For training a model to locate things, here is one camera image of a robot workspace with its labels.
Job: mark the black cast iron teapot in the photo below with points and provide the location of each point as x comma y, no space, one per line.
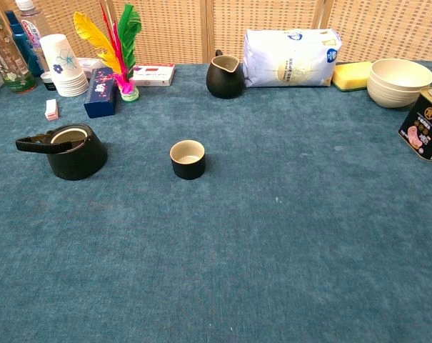
80,160

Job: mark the black teacup beige inside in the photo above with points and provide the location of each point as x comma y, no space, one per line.
189,169

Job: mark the blue tablecloth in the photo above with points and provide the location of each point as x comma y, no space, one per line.
237,232

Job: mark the black ceramic pitcher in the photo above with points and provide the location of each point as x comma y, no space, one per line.
224,84

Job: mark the red and white box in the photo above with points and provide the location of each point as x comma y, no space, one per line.
153,75

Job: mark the white tissue pack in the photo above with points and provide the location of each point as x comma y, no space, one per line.
290,60

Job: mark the dark blue carton box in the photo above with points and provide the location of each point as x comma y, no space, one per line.
99,96

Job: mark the colourful feather shuttlecock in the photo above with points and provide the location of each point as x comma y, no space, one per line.
128,35

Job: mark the yellow sponge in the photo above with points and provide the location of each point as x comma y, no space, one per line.
349,75

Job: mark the small pink white eraser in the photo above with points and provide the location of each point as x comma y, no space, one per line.
51,109

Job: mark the white paper cup stack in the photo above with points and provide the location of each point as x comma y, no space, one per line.
64,60

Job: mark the beige bowl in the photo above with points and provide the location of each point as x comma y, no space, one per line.
390,100
397,73

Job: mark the small black white jar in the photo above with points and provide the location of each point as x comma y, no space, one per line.
49,82

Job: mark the black luncheon meat can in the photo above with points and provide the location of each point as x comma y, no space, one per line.
424,125

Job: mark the wicker folding screen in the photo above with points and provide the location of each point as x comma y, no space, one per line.
380,28

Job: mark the blue bottle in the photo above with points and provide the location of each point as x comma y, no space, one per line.
23,43

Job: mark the green tea bottle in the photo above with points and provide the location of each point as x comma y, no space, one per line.
8,60

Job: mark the clear water bottle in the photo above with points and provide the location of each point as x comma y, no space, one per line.
31,19

